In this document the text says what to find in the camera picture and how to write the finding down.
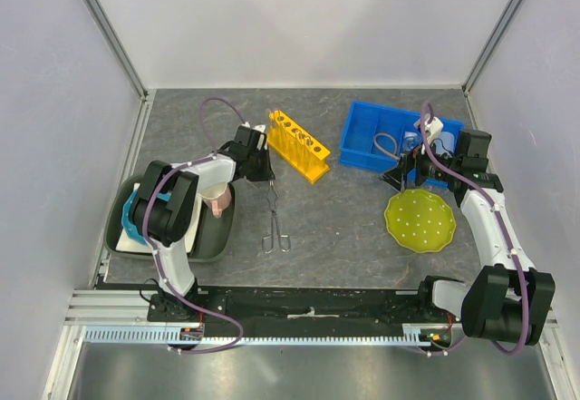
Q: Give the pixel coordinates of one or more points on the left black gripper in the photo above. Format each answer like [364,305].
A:
[266,173]

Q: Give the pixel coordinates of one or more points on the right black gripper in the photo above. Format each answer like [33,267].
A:
[397,176]

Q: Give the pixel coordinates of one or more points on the metal crucible tongs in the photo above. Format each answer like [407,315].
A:
[275,234]

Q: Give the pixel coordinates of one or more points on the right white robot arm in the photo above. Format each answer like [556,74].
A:
[509,300]

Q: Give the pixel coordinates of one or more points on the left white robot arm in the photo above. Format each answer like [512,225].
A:
[163,207]

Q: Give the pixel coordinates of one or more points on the clear glass beaker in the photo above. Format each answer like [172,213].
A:
[410,140]

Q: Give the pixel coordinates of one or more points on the yellow test tube rack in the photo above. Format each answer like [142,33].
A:
[312,176]

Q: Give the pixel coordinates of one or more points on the blue plastic bin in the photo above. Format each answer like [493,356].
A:
[372,134]

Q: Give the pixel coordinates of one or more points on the plastic wash bottle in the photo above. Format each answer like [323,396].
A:
[446,143]

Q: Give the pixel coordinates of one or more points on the green dotted plate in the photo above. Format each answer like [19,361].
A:
[420,220]

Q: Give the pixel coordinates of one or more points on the pink small cup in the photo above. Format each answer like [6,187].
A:
[218,198]

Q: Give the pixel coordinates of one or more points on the dark green tray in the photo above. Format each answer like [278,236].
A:
[213,233]

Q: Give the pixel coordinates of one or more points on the blue dotted plate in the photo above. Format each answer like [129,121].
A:
[128,226]

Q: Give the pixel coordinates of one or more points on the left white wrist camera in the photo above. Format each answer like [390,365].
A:
[261,137]

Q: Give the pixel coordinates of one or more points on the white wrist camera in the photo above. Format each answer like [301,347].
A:
[261,137]
[432,129]

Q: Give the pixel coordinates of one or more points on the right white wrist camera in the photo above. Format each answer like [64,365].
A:
[432,129]

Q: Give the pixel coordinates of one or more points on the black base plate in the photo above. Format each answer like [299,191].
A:
[319,312]

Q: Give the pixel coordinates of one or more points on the slotted cable duct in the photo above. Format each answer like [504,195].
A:
[178,337]

